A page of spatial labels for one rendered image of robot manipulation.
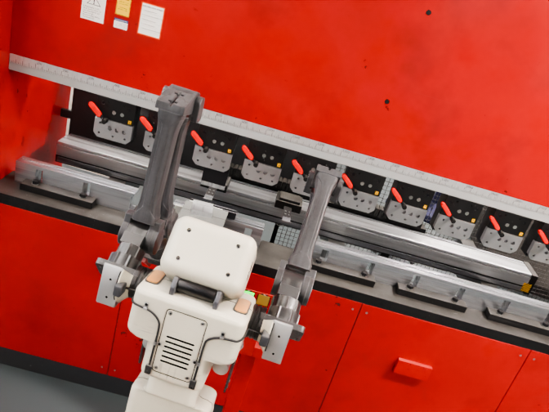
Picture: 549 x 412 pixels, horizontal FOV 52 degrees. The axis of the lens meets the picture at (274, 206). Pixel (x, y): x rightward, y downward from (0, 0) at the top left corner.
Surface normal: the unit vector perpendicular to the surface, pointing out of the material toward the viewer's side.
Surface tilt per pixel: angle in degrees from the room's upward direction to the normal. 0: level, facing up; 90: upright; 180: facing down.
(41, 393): 0
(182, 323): 82
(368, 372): 90
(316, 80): 90
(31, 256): 90
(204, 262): 48
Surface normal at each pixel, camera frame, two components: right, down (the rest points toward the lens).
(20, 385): 0.26, -0.87
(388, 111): -0.08, 0.40
